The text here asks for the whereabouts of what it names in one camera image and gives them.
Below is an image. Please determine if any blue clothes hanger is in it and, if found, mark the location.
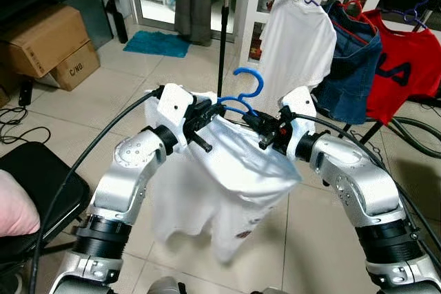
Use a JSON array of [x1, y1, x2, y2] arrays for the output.
[[215, 67, 269, 126]]

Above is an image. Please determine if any plain white t-shirt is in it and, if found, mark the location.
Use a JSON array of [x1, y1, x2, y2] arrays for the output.
[[258, 0, 338, 119]]

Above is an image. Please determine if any teal floor mat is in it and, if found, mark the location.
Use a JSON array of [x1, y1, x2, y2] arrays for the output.
[[123, 30, 192, 59]]

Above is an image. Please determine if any blue denim garment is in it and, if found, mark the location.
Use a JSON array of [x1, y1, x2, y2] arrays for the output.
[[311, 1, 383, 126]]

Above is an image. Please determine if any black cross-leg stand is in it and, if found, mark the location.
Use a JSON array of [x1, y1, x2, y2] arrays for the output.
[[341, 120, 388, 147]]

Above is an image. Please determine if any dark grey curtain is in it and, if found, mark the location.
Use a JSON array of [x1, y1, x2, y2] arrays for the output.
[[174, 0, 212, 45]]

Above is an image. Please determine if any printed cardboard box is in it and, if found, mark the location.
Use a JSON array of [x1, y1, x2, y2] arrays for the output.
[[50, 39, 102, 92]]

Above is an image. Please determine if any red logo t-shirt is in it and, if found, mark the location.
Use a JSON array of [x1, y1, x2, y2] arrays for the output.
[[362, 8, 441, 126]]

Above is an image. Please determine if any grey robot right leg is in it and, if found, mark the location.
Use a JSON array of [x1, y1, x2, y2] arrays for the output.
[[249, 287, 290, 294]]

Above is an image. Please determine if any grey robot leg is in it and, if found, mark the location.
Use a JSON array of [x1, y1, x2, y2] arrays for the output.
[[249, 287, 290, 294], [147, 277, 188, 294]]

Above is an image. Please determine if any large plain cardboard box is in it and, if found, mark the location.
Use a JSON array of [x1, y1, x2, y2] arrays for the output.
[[0, 5, 90, 78]]

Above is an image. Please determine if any grey robot left leg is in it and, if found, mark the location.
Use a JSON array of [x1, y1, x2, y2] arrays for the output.
[[147, 277, 188, 294]]

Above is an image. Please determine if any person bare pink limb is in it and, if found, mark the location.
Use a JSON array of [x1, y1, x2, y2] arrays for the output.
[[0, 169, 41, 238]]

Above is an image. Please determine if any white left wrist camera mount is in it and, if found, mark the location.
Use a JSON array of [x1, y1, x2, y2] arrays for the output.
[[153, 84, 195, 151]]

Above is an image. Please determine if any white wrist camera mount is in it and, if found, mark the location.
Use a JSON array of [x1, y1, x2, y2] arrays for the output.
[[153, 84, 195, 151], [278, 86, 319, 160]]

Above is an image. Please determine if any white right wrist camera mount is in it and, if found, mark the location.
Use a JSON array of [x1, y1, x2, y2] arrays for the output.
[[278, 86, 319, 160]]

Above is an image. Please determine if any grey vacuum hose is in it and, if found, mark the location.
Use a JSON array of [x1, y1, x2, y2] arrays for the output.
[[355, 115, 441, 160]]

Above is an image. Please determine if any thin black floor cable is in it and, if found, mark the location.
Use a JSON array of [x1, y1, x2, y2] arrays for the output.
[[0, 105, 52, 147]]

